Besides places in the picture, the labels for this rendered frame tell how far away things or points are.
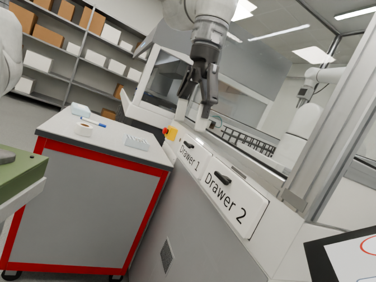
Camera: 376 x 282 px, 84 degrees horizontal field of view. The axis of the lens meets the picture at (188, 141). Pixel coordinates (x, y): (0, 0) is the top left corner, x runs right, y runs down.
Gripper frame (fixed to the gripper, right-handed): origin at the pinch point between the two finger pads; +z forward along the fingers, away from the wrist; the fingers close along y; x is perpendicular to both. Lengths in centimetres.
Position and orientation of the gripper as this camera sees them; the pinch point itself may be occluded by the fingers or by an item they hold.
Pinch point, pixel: (188, 122)
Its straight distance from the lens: 58.5
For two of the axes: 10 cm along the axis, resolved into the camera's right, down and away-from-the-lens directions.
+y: 4.2, 2.7, -8.7
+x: 8.8, 1.2, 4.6
